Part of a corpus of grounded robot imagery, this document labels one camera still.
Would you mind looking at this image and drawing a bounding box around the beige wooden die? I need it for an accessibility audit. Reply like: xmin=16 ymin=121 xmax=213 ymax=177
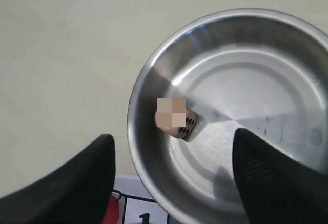
xmin=155 ymin=98 xmax=197 ymax=139

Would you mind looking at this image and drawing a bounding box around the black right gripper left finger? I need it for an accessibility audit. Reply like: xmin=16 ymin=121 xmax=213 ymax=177
xmin=1 ymin=134 xmax=115 ymax=223

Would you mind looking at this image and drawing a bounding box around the red cylinder game piece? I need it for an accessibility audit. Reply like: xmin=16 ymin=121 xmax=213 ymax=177
xmin=108 ymin=196 xmax=119 ymax=224

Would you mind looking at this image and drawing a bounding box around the paper number game board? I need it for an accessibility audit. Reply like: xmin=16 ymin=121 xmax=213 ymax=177
xmin=113 ymin=175 xmax=170 ymax=224

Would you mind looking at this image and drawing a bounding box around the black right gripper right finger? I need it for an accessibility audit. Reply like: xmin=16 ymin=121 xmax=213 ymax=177
xmin=232 ymin=128 xmax=327 ymax=223

